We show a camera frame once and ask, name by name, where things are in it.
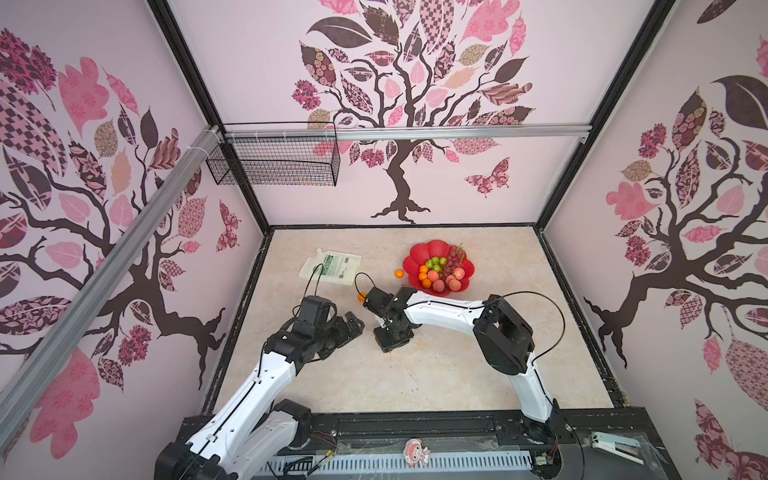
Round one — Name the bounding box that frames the purple grape bunch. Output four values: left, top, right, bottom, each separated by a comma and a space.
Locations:
443, 245, 467, 274

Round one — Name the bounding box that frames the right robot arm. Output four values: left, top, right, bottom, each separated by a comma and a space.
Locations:
363, 287, 556, 444

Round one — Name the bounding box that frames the white stapler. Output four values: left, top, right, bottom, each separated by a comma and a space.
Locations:
590, 432, 645, 465

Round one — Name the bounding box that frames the aluminium rail back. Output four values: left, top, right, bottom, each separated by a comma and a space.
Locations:
225, 124, 592, 142

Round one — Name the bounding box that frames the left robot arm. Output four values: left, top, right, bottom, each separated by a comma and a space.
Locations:
154, 296, 365, 479

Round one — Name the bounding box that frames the red flower fruit bowl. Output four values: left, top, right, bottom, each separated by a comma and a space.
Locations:
402, 240, 476, 297

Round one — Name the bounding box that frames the white vented cable duct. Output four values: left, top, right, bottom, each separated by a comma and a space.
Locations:
253, 451, 532, 479

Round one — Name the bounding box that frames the aluminium rail left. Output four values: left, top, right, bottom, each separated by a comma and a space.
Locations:
0, 125, 224, 448

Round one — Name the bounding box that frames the aluminium rail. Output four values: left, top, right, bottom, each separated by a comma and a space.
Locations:
225, 124, 592, 142
0, 125, 224, 448

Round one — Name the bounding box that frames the pink cartoon figure sticker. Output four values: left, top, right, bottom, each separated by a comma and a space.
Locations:
403, 438, 431, 468

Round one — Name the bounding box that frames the white green refill pouch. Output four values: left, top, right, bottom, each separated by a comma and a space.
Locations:
299, 249, 362, 286

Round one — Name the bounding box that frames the black wire basket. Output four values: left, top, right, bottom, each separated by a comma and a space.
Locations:
206, 120, 341, 187

